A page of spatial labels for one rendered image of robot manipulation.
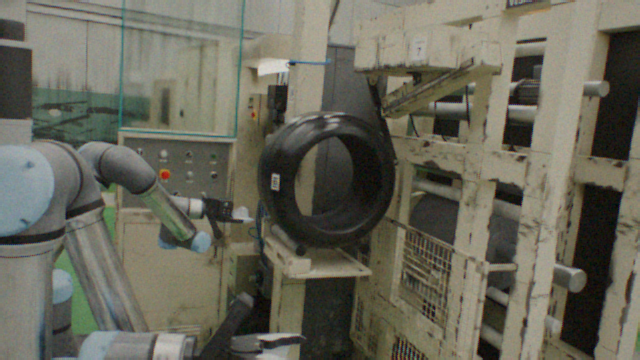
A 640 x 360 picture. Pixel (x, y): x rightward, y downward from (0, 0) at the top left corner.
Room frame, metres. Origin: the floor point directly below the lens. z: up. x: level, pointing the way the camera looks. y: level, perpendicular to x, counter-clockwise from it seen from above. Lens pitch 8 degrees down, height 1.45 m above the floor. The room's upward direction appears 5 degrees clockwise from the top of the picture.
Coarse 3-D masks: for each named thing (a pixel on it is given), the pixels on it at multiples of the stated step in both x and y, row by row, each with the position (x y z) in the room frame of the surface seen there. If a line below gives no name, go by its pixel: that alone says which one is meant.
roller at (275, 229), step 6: (276, 228) 2.12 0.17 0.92; (276, 234) 2.10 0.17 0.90; (282, 234) 2.03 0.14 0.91; (288, 234) 2.01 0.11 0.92; (282, 240) 2.02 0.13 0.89; (288, 240) 1.95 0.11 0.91; (294, 240) 1.93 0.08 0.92; (288, 246) 1.96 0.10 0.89; (294, 246) 1.88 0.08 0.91; (300, 246) 1.86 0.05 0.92; (300, 252) 1.86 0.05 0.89
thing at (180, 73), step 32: (128, 0) 2.27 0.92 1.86; (160, 0) 2.32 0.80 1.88; (192, 0) 2.38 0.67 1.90; (224, 0) 2.44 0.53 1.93; (128, 32) 2.27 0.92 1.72; (160, 32) 2.33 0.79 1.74; (192, 32) 2.38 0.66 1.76; (224, 32) 2.44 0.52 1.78; (128, 64) 2.28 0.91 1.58; (160, 64) 2.33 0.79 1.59; (192, 64) 2.38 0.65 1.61; (224, 64) 2.44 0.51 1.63; (128, 96) 2.28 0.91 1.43; (160, 96) 2.33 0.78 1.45; (192, 96) 2.39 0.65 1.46; (224, 96) 2.45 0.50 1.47; (128, 128) 2.28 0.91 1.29; (160, 128) 2.33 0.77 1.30; (192, 128) 2.39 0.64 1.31; (224, 128) 2.45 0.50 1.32
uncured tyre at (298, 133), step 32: (288, 128) 1.94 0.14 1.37; (320, 128) 1.88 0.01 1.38; (352, 128) 1.93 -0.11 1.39; (288, 160) 1.83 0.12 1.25; (352, 160) 2.25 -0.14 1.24; (384, 160) 1.98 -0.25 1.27; (288, 192) 1.83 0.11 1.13; (352, 192) 2.23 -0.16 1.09; (384, 192) 1.99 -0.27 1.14; (288, 224) 1.86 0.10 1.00; (320, 224) 2.17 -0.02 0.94; (352, 224) 2.14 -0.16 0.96
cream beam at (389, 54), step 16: (400, 32) 1.96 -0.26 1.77; (416, 32) 1.85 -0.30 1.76; (432, 32) 1.76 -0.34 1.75; (448, 32) 1.78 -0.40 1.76; (464, 32) 1.81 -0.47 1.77; (480, 32) 1.84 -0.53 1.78; (368, 48) 2.19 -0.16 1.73; (384, 48) 2.06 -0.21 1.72; (400, 48) 1.94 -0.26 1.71; (432, 48) 1.76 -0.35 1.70; (448, 48) 1.79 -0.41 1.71; (368, 64) 2.17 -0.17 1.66; (384, 64) 2.04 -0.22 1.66; (400, 64) 1.93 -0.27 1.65; (416, 64) 1.83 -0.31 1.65; (432, 64) 1.76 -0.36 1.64; (448, 64) 1.79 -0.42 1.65
